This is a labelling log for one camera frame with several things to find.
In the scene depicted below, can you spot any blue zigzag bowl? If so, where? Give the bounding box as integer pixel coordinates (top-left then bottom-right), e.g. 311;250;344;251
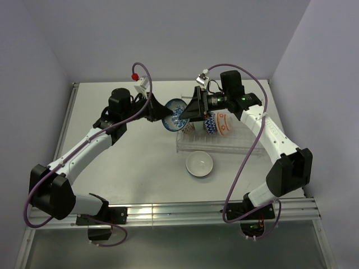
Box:
204;112;217;135

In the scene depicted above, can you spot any white wire dish rack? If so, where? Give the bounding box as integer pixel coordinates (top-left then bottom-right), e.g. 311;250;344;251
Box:
176;109;256;155

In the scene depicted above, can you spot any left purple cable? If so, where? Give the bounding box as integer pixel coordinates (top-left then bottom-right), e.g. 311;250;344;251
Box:
24;63;154;247

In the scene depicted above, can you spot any brown patterned bowl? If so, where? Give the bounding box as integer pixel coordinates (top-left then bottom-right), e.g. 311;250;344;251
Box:
181;122;195;135

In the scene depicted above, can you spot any plain white bowl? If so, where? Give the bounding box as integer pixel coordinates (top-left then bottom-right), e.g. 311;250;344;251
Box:
186;151;214;178

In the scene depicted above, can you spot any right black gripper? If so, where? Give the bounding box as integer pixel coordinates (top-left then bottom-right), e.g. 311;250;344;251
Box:
179;86;230;123

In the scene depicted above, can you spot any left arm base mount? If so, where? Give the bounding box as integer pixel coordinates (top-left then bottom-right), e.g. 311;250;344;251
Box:
75;206;128;242

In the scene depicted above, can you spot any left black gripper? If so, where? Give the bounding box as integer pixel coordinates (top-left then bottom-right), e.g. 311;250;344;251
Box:
122;92;173;123

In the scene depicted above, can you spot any aluminium table rail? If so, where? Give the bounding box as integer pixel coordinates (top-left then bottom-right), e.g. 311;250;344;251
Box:
27;197;322;228

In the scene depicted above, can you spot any orange floral bowl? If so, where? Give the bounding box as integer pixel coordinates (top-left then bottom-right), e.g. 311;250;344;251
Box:
215;112;232;136

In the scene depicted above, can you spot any blue floral bowl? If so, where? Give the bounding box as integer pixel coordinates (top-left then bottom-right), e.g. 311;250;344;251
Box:
162;98;190;132

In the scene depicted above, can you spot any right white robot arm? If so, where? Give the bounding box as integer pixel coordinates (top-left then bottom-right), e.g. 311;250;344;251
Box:
180;69;313;219

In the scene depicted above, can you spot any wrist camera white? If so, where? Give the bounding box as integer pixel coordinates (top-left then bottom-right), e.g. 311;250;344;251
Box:
134;76;149;99
196;69;210;89

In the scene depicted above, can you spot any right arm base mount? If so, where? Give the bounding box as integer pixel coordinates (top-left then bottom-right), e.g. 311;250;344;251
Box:
225;200;275;239

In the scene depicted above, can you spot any teal dashed bowl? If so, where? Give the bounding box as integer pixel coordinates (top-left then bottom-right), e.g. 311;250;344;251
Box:
193;121;205;135

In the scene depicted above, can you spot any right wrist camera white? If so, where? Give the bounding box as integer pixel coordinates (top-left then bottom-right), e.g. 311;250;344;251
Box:
196;69;210;89

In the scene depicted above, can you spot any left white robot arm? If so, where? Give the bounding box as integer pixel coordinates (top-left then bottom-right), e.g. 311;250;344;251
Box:
26;88;172;224

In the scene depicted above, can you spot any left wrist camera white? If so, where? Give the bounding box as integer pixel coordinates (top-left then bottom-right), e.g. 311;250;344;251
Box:
134;76;149;99

